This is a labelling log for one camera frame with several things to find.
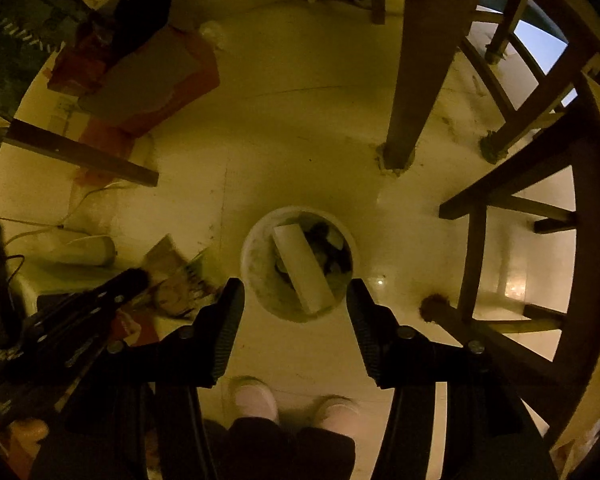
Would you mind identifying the dark wrapper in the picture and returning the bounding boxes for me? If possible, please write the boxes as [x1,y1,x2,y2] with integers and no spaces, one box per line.
[305,222,353,281]

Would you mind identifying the person's right shoe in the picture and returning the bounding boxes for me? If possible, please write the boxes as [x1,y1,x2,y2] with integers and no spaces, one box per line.
[312,396,361,436]

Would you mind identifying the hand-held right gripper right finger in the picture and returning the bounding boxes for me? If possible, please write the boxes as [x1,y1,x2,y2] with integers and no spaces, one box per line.
[346,278,556,480]

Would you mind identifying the crumpled clear plastic bag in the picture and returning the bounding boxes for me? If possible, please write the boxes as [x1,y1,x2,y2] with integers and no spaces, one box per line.
[200,20,226,48]

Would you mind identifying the white plastic appliance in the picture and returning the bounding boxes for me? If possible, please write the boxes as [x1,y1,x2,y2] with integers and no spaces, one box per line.
[45,234,117,266]

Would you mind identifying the person's shoe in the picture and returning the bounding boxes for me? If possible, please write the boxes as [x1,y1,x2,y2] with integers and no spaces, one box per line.
[230,377,279,423]
[312,396,361,436]

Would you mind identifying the white cable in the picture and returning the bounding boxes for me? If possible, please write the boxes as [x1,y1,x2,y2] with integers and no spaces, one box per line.
[0,182,131,241]

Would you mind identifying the wooden table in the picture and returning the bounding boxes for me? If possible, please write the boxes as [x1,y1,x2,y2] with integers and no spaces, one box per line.
[5,0,486,187]

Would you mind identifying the white paper box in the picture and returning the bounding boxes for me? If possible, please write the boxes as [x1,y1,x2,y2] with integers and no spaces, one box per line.
[272,223,337,313]

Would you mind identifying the person's left shoe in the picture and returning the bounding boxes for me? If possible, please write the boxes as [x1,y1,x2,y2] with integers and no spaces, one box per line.
[230,377,279,423]

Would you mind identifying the white plastic bin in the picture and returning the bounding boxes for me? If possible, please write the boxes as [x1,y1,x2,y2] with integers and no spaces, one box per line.
[240,205,360,323]

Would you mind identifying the person's dark trousers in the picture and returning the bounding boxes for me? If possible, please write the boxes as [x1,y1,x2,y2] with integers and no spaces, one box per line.
[220,417,356,480]

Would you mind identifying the red paper bag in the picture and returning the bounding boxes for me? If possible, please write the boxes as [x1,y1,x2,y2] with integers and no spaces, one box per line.
[47,25,221,136]

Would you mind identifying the person's left hand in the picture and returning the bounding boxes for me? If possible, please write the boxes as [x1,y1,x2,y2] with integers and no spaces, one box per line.
[7,417,48,463]

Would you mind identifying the wooden stool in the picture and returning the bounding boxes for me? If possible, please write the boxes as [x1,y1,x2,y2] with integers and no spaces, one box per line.
[460,0,600,163]
[420,72,600,441]

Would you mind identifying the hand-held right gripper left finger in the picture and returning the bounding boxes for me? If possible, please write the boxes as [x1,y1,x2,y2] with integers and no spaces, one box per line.
[35,277,246,480]

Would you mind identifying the black bag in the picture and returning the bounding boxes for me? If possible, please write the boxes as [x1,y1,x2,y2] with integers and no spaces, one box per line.
[107,0,176,66]

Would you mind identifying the patchwork tablecloth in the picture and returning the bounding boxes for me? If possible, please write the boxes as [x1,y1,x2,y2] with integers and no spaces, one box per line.
[0,0,91,126]

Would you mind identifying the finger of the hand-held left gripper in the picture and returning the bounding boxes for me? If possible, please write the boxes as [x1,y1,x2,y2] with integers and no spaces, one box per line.
[22,267,151,361]

